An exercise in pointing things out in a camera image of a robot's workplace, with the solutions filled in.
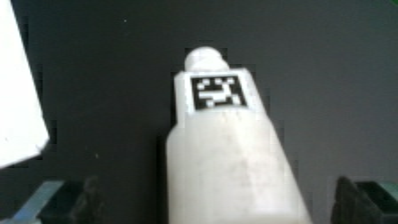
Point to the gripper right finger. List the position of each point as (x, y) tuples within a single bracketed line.
[(364, 202)]

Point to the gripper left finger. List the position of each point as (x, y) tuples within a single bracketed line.
[(64, 203)]

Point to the white cylindrical table leg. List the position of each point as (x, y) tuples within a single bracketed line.
[(229, 179)]

